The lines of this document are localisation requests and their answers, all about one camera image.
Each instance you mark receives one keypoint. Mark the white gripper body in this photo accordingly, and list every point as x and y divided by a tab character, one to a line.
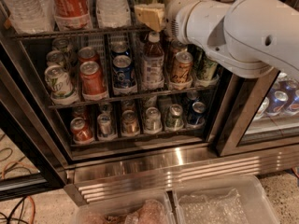
174	13

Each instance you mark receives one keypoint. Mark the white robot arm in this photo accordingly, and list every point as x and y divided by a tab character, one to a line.
247	37

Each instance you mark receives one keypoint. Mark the orange soda can front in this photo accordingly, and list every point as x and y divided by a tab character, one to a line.
181	67

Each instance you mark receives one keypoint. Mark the green white can front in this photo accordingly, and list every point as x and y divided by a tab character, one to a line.
206	69

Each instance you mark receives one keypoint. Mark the blue soda can front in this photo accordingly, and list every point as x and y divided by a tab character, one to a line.
123	72

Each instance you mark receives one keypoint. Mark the red soda can front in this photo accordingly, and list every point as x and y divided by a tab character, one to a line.
92	78

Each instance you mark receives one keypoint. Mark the small blue can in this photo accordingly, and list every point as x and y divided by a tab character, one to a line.
196	113

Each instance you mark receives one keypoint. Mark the small green can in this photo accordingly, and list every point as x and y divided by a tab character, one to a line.
174	116

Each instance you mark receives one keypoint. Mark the small white can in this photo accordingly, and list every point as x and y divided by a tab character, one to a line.
153	119

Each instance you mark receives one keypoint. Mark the white green soda can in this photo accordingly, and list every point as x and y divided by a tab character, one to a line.
59	82

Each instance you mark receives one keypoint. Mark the small gold can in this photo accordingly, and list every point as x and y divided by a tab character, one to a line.
129	122

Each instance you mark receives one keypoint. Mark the small silver can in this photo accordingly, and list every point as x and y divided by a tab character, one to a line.
105	125

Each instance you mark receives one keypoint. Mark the blue pepsi can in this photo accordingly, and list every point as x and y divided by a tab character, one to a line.
277	99

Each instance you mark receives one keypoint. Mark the small red can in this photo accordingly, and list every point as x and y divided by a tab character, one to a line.
81	130

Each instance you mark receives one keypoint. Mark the steel fridge grille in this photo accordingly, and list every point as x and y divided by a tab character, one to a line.
106	179

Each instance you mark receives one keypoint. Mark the brown tea bottle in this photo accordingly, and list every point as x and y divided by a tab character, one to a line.
152	59

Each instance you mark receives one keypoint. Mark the red cola bottle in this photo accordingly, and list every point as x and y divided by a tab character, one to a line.
72	14

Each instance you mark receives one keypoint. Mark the clear water bottle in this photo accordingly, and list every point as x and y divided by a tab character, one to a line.
31	16

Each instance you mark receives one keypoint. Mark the right clear plastic bin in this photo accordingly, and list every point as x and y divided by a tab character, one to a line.
237	199

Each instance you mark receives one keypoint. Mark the clear plastic bin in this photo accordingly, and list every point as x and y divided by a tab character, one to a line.
140	207
237	199

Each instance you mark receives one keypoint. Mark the left clear plastic bin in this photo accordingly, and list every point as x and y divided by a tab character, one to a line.
140	207

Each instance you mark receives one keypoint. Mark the fridge door frame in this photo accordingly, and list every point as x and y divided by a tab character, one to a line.
247	127

